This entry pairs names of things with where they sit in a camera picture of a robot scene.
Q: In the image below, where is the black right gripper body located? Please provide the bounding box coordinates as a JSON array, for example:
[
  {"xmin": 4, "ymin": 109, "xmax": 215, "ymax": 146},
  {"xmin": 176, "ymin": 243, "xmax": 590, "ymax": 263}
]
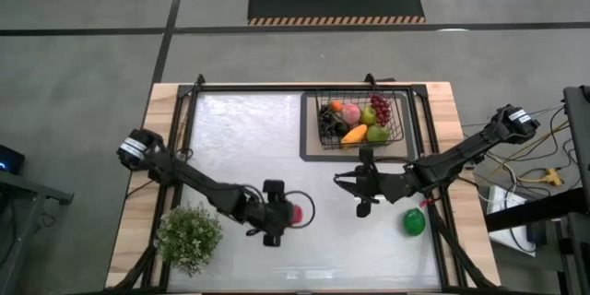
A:
[{"xmin": 355, "ymin": 147, "xmax": 409, "ymax": 218}]

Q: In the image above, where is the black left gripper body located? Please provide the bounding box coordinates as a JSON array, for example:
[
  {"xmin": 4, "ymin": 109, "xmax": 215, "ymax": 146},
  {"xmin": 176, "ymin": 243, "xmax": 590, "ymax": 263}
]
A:
[{"xmin": 248, "ymin": 179, "xmax": 294, "ymax": 248}]

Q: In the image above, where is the yellow orange mango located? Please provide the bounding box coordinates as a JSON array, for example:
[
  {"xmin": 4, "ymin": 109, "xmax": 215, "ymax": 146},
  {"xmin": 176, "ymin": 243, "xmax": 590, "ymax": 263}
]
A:
[{"xmin": 339, "ymin": 124, "xmax": 369, "ymax": 147}]

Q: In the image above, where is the dark purple grape bunch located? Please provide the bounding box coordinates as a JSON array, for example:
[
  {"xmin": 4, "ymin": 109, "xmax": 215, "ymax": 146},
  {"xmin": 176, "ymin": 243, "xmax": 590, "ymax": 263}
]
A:
[{"xmin": 317, "ymin": 103, "xmax": 351, "ymax": 138}]

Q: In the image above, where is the pink peach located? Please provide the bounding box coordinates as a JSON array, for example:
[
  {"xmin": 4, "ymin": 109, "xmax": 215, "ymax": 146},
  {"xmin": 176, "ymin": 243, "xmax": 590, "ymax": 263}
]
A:
[{"xmin": 340, "ymin": 102, "xmax": 362, "ymax": 125}]

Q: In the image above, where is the yellow-green apple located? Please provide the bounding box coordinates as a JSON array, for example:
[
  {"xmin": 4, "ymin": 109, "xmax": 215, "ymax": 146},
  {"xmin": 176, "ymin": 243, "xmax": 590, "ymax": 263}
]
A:
[{"xmin": 360, "ymin": 104, "xmax": 378, "ymax": 125}]

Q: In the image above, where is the red grape bunch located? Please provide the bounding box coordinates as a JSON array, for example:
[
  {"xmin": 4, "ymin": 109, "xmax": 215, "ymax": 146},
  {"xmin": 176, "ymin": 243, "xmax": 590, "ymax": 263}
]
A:
[{"xmin": 370, "ymin": 93, "xmax": 392, "ymax": 128}]

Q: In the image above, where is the green bell pepper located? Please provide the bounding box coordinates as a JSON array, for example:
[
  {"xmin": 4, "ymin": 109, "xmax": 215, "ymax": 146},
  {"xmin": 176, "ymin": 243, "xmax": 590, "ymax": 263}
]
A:
[{"xmin": 402, "ymin": 206, "xmax": 427, "ymax": 238}]

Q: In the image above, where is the potted green plant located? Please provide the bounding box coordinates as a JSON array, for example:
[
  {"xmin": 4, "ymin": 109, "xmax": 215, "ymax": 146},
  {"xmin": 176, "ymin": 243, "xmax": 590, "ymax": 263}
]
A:
[{"xmin": 154, "ymin": 201, "xmax": 224, "ymax": 278}]

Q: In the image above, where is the white box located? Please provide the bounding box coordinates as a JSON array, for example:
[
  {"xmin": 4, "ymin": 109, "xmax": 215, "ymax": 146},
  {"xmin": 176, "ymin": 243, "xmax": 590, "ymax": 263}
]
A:
[{"xmin": 478, "ymin": 183, "xmax": 538, "ymax": 257}]

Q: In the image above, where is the yellow power adapter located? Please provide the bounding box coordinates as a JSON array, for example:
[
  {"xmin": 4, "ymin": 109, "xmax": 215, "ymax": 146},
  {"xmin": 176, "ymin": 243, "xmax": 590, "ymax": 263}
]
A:
[{"xmin": 518, "ymin": 168, "xmax": 564, "ymax": 188}]

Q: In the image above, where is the black hazard-striped floor mat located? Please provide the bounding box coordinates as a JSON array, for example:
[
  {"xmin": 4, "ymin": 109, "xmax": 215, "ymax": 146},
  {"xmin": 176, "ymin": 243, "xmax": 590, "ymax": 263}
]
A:
[{"xmin": 247, "ymin": 0, "xmax": 427, "ymax": 27}]

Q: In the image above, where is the dark grey equipment cart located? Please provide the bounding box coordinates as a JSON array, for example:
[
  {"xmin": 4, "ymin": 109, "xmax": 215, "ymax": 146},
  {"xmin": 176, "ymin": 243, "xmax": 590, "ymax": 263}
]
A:
[{"xmin": 483, "ymin": 85, "xmax": 590, "ymax": 295}]

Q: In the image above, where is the grey metal stand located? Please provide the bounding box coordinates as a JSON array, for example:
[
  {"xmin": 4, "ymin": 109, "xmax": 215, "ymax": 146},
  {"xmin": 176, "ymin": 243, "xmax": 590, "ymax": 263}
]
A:
[{"xmin": 0, "ymin": 170, "xmax": 75, "ymax": 295}]

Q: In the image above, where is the black device with blue light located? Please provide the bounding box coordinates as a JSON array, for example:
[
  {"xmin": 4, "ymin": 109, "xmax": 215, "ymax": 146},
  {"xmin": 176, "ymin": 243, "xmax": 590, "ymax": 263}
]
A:
[{"xmin": 0, "ymin": 144, "xmax": 27, "ymax": 176}]

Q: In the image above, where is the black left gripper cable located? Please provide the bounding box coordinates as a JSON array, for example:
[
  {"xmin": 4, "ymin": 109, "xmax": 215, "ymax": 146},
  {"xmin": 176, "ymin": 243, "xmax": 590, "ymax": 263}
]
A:
[{"xmin": 284, "ymin": 190, "xmax": 317, "ymax": 230}]

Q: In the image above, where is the black wire basket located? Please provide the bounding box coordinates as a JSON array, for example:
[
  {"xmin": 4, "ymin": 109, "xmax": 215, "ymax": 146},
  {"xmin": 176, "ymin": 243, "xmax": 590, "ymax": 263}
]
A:
[{"xmin": 315, "ymin": 89, "xmax": 406, "ymax": 151}]

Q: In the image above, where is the black metal table frame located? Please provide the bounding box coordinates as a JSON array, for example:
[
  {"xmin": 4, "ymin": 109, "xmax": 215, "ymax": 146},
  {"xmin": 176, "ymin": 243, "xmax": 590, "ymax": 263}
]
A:
[{"xmin": 104, "ymin": 73, "xmax": 502, "ymax": 295}]

